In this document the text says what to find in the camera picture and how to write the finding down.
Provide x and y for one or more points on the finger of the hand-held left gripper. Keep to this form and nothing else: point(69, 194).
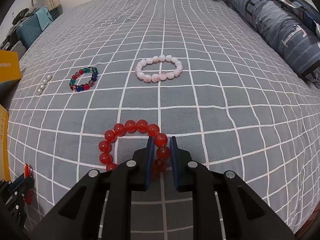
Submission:
point(23, 180)

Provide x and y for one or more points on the teal cloth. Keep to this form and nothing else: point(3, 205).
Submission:
point(43, 17)

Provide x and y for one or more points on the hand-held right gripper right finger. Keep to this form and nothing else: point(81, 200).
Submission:
point(174, 165)

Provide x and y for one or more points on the printed cardboard box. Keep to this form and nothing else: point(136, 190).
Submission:
point(10, 65)

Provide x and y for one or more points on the black bag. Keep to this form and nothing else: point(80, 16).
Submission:
point(23, 15)

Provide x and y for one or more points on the grey checked bed sheet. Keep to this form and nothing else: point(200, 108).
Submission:
point(175, 30)

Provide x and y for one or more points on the teal suitcase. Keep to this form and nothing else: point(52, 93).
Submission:
point(31, 31)

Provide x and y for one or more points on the blue patterned bolster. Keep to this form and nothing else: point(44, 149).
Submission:
point(270, 22)

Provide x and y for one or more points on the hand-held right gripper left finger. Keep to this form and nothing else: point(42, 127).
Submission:
point(149, 162)

